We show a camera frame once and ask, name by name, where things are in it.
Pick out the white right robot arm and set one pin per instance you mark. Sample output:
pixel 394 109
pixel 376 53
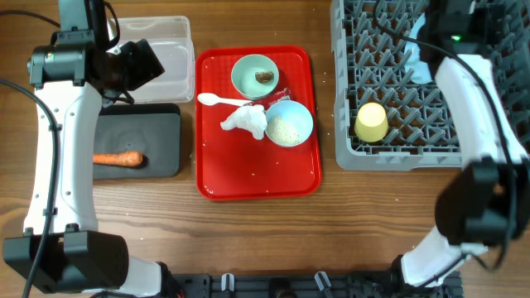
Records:
pixel 487 204

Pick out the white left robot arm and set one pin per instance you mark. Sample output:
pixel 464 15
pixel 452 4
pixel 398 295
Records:
pixel 61 249

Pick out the grey dishwasher rack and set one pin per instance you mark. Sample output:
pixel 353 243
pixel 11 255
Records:
pixel 370 67

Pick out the brown food scrap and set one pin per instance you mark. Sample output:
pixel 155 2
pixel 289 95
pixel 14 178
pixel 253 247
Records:
pixel 263 77

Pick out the red snack wrapper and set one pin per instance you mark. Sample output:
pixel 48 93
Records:
pixel 267 102

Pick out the clear plastic bin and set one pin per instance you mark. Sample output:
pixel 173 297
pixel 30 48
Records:
pixel 170 39

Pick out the white rice pile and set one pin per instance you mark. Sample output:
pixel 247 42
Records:
pixel 282 132

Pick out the white napkin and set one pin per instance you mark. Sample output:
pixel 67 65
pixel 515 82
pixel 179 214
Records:
pixel 249 118

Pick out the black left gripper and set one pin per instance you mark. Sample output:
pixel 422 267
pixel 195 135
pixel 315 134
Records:
pixel 145 61

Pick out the black tray bin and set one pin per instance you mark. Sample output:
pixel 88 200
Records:
pixel 152 129

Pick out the green bowl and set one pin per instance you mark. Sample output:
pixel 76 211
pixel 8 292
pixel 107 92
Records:
pixel 243 76

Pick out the light blue bowl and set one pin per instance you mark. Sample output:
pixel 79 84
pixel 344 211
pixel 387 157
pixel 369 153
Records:
pixel 296 113

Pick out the yellow cup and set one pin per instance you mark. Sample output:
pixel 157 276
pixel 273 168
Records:
pixel 371 124

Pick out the white plastic spoon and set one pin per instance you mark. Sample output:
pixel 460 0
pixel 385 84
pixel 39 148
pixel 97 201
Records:
pixel 210 99

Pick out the red plastic tray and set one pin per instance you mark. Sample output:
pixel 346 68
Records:
pixel 232 165

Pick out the light blue plate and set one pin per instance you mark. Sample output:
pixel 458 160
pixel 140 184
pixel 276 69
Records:
pixel 421 73

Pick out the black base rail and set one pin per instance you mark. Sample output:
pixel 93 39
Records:
pixel 318 285

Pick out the orange carrot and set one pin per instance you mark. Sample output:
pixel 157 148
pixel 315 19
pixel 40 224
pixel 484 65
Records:
pixel 124 159

